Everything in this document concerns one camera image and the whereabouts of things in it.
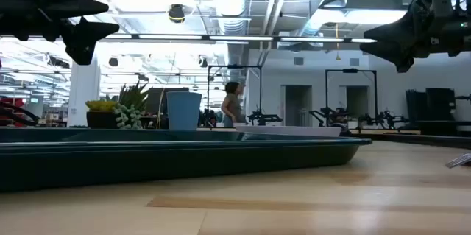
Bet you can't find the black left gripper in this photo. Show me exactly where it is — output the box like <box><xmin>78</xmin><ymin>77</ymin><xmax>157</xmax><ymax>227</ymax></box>
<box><xmin>0</xmin><ymin>0</ymin><xmax>121</xmax><ymax>66</ymax></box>

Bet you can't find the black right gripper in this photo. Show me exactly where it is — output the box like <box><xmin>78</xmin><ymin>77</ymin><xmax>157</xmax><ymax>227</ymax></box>
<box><xmin>359</xmin><ymin>0</ymin><xmax>471</xmax><ymax>73</ymax></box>

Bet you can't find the blue plastic cup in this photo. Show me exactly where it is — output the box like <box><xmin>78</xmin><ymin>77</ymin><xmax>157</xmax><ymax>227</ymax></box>
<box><xmin>166</xmin><ymin>91</ymin><xmax>203</xmax><ymax>132</ymax></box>

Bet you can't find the white round plate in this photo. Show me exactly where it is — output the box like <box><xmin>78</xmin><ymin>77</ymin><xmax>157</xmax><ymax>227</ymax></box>
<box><xmin>233</xmin><ymin>123</ymin><xmax>343</xmax><ymax>138</ymax></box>

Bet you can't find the silver metal fork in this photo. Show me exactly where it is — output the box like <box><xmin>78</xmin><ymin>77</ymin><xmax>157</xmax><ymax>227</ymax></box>
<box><xmin>445</xmin><ymin>152</ymin><xmax>471</xmax><ymax>169</ymax></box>

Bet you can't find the dark green plastic tray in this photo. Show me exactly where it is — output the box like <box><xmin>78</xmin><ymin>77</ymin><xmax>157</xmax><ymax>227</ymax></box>
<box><xmin>0</xmin><ymin>127</ymin><xmax>372</xmax><ymax>192</ymax></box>

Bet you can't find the black equipment rack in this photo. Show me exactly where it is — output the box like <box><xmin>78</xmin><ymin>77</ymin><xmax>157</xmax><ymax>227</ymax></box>
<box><xmin>405</xmin><ymin>87</ymin><xmax>458</xmax><ymax>124</ymax></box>

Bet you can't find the yellow hanging pendant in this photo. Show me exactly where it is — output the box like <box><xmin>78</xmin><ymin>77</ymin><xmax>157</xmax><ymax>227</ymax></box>
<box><xmin>334</xmin><ymin>23</ymin><xmax>342</xmax><ymax>62</ymax></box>

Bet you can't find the white building pillar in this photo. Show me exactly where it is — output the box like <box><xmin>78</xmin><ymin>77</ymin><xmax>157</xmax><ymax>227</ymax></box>
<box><xmin>67</xmin><ymin>57</ymin><xmax>102</xmax><ymax>128</ymax></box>

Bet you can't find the grey doorway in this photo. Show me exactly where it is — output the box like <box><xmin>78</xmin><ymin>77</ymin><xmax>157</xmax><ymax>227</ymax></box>
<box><xmin>280</xmin><ymin>84</ymin><xmax>314</xmax><ymax>127</ymax></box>
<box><xmin>338</xmin><ymin>85</ymin><xmax>371</xmax><ymax>120</ymax></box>

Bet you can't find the yellow plant cluster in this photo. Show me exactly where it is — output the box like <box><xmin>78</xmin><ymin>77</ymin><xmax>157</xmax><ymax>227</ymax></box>
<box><xmin>85</xmin><ymin>99</ymin><xmax>118</xmax><ymax>113</ymax></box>

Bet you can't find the green spiky plant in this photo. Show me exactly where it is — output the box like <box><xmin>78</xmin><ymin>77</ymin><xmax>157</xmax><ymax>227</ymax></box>
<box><xmin>116</xmin><ymin>81</ymin><xmax>151</xmax><ymax>114</ymax></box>

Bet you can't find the round black ceiling speaker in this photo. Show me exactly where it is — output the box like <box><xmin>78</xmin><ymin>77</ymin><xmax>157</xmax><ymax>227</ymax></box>
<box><xmin>168</xmin><ymin>3</ymin><xmax>186</xmax><ymax>24</ymax></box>

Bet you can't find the black plant pot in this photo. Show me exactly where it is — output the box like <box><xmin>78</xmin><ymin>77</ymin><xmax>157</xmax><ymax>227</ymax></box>
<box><xmin>85</xmin><ymin>111</ymin><xmax>119</xmax><ymax>130</ymax></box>

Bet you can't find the trailing bead succulent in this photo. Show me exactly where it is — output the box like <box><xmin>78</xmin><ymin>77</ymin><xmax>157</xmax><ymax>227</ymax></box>
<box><xmin>113</xmin><ymin>103</ymin><xmax>144</xmax><ymax>130</ymax></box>

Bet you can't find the black computer monitor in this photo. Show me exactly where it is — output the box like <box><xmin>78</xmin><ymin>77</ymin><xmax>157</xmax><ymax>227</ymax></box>
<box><xmin>146</xmin><ymin>87</ymin><xmax>191</xmax><ymax>115</ymax></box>

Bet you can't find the long ceiling light strip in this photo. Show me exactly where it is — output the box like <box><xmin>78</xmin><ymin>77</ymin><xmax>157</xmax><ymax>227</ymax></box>
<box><xmin>99</xmin><ymin>33</ymin><xmax>378</xmax><ymax>44</ymax></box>

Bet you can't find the person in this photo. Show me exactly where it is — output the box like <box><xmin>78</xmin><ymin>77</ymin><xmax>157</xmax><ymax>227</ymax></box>
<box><xmin>220</xmin><ymin>80</ymin><xmax>247</xmax><ymax>129</ymax></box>

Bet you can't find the black metal station frame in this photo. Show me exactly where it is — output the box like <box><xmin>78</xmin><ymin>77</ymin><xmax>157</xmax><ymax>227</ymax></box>
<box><xmin>324</xmin><ymin>68</ymin><xmax>379</xmax><ymax>125</ymax></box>
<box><xmin>206</xmin><ymin>64</ymin><xmax>263</xmax><ymax>126</ymax></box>

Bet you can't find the silver ribbed ventilation duct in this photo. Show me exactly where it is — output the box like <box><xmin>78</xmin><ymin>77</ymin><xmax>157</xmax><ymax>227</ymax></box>
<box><xmin>208</xmin><ymin>0</ymin><xmax>252</xmax><ymax>67</ymax></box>

